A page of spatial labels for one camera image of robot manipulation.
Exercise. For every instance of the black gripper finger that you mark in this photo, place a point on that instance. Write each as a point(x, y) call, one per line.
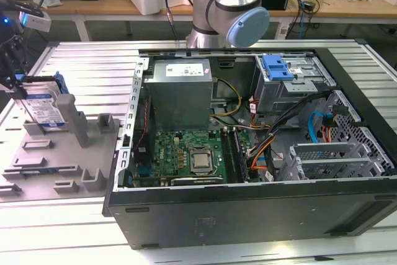
point(20, 88)

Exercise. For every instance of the hard disk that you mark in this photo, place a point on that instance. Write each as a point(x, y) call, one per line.
point(43, 110)

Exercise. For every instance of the crumpled white tissue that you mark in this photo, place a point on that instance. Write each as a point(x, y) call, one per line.
point(46, 0)

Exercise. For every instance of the grey plastic parts rack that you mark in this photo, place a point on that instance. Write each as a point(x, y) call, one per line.
point(62, 165)

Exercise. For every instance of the grey power supply unit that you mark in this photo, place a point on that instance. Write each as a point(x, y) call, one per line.
point(176, 100)

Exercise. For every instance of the green motherboard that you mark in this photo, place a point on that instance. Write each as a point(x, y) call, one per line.
point(173, 153)

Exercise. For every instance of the silver CPU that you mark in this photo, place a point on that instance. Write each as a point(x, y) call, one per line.
point(201, 161)

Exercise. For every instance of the black graphics card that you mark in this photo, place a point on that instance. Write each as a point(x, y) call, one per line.
point(195, 181)

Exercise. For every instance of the black RAM slot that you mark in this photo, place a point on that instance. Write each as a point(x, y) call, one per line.
point(233, 156)
point(228, 156)

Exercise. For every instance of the green RAM stick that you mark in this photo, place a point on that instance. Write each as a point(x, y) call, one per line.
point(239, 156)

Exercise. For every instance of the blue plastic bay latch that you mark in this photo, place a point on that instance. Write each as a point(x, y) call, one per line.
point(277, 69)

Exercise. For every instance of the grey metal drive cage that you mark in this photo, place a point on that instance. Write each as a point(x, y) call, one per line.
point(279, 97)

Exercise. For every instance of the black open PC case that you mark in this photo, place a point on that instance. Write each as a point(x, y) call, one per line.
point(248, 215)

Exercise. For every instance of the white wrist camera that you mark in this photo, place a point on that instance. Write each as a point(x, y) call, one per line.
point(37, 23)

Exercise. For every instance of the wooden desk white frame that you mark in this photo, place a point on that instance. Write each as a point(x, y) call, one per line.
point(93, 6)

